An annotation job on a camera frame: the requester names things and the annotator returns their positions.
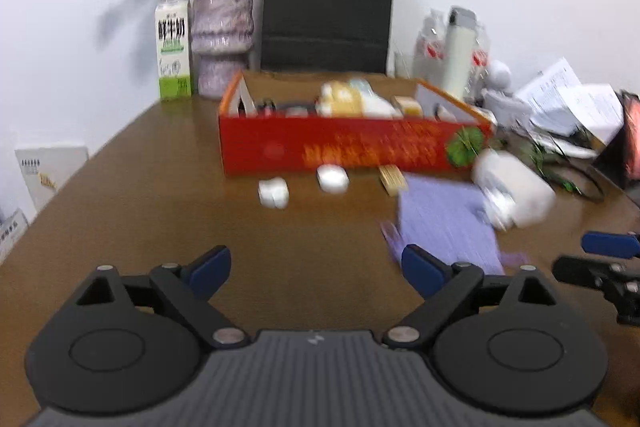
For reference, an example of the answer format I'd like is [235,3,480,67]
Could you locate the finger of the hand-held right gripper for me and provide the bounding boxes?
[552,255,640,294]
[581,231,640,259]

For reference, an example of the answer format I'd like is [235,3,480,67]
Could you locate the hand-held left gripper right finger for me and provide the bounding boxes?
[382,244,566,349]

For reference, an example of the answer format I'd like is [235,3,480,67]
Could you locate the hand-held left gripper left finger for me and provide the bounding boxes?
[75,245,251,349]

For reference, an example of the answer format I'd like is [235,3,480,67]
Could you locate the purple knitted bag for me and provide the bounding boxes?
[380,174,531,275]

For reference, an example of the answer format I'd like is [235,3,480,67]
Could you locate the white plastic bottle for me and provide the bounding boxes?
[472,150,557,230]

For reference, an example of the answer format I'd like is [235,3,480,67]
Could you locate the red cardboard box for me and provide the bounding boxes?
[217,70,496,176]

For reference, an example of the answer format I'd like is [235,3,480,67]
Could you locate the yellow white plush toy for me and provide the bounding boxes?
[319,81,401,118]

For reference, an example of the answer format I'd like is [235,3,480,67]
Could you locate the wooden desktop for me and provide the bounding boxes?
[0,97,640,427]

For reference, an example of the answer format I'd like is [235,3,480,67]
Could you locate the small white case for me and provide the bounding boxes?
[316,163,350,194]
[257,177,290,209]

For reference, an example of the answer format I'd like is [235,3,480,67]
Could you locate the white paper sheets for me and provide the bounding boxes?
[515,57,626,152]

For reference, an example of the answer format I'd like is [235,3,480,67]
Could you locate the white tin box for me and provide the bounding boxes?
[482,89,531,128]

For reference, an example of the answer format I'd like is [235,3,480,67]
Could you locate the white round device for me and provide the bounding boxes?
[487,61,513,90]

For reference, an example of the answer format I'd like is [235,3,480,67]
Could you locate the blue white box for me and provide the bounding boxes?
[0,207,28,265]

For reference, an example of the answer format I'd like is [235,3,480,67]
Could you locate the clear glass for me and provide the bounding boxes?
[394,52,416,78]

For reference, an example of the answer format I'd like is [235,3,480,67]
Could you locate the clear water bottle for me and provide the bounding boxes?
[467,24,493,100]
[412,9,448,80]

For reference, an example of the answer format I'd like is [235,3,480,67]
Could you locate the green white milk carton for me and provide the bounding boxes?
[155,0,193,102]

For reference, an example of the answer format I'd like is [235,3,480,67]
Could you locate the white thermos flask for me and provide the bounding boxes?
[442,7,478,95]

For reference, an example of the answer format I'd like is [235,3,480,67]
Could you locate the purple ceramic vase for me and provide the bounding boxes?
[191,0,255,100]

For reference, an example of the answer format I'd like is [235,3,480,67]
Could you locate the thin black cable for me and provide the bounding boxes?
[545,152,608,202]

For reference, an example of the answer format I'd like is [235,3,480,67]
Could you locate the green cable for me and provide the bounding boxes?
[520,142,583,195]

